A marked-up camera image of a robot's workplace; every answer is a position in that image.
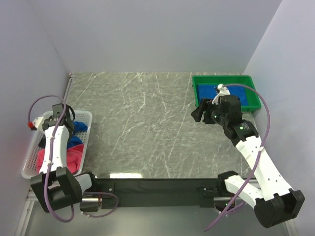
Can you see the white perforated plastic basket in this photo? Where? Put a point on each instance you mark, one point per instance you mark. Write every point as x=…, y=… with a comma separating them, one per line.
x=29, y=168

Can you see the blue towel in basket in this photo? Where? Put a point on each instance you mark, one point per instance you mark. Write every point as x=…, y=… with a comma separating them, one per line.
x=74, y=140

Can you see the aluminium rail frame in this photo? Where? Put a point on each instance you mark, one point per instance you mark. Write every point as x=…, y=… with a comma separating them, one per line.
x=268, y=188

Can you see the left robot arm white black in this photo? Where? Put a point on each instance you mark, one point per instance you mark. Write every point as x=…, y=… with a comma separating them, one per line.
x=55, y=186

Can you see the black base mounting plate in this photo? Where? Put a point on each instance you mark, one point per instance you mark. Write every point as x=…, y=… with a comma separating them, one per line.
x=158, y=192

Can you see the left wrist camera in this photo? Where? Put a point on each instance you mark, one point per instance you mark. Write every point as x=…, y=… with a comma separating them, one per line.
x=36, y=124

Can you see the pink towel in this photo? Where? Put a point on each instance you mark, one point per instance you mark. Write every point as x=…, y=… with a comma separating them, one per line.
x=73, y=158

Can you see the green plastic tray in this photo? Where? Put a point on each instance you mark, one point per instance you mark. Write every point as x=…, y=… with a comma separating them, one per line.
x=204, y=86

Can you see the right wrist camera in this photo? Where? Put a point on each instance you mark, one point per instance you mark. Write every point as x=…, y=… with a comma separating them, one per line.
x=221, y=90

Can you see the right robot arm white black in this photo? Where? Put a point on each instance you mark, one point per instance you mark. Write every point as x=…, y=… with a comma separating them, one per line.
x=274, y=201

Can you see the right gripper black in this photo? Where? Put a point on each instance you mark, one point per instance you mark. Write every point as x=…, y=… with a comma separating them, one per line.
x=206, y=105

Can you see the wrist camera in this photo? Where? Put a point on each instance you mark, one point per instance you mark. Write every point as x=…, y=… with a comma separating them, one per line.
x=221, y=90
x=36, y=124

